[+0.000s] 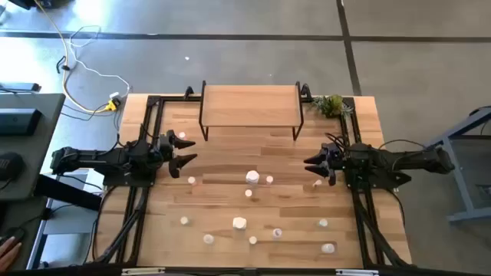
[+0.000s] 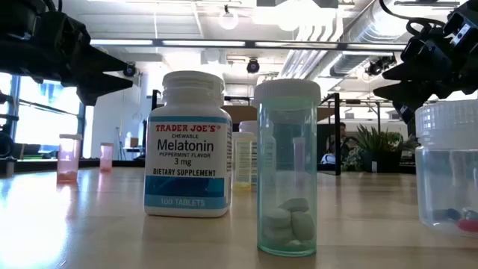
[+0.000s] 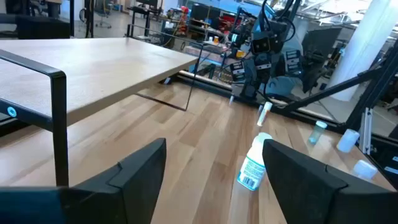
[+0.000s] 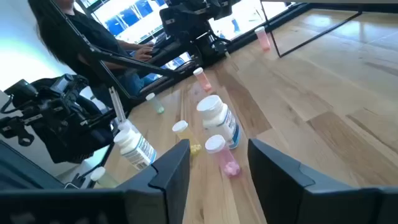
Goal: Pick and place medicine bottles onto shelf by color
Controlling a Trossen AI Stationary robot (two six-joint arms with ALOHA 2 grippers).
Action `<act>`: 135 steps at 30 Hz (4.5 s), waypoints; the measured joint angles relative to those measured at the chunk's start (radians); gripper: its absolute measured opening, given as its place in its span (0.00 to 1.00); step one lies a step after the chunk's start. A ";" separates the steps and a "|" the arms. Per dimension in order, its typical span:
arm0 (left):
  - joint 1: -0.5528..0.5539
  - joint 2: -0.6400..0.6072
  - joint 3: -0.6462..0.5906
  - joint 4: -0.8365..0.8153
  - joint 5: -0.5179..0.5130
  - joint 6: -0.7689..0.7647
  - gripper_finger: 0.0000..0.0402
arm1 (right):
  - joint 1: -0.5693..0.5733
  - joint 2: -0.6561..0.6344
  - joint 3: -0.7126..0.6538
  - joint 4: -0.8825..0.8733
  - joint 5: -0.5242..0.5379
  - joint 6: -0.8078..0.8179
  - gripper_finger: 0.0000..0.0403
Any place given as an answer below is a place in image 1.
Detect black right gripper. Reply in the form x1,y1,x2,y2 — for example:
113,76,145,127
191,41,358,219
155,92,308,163
303,143,348,188

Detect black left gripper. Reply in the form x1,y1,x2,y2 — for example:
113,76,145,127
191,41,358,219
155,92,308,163
150,130,199,179

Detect round white labelled medicine bottle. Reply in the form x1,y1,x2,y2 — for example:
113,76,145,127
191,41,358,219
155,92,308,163
245,169,261,186

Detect wooden shelf black metal legs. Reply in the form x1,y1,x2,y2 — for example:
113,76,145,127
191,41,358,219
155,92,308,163
198,80,306,142

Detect green potted plant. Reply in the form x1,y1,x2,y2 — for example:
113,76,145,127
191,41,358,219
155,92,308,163
311,94,354,119

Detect black angled bar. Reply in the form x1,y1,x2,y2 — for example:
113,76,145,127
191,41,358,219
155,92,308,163
33,172,104,212

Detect grey desk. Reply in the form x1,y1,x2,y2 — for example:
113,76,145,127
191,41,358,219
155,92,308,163
0,93,67,271

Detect blue-grey metal table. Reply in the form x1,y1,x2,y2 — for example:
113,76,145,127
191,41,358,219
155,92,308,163
421,105,491,225

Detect black box device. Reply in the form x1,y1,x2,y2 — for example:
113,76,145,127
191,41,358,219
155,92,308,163
0,107,43,136

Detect black portable speaker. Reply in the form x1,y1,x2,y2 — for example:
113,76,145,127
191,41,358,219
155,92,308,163
0,152,25,181

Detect black flat device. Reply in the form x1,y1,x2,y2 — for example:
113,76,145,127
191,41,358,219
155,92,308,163
0,82,41,94

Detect person's hand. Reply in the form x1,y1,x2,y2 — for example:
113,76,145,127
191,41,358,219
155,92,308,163
0,235,23,271

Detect thin black cable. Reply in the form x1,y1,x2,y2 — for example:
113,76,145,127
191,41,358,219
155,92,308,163
60,101,120,131

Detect white cable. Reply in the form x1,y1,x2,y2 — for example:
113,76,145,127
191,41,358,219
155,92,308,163
68,25,131,100

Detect silver bracket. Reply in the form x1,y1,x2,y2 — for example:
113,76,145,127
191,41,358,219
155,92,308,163
335,268,380,276
121,268,166,276

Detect black cable clip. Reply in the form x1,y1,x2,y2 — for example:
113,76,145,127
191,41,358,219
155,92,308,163
55,55,72,74

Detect yellow cable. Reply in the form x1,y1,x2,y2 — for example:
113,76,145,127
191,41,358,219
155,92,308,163
33,0,116,115

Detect black device with cables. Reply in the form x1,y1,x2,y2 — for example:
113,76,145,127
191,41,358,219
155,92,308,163
7,0,54,11

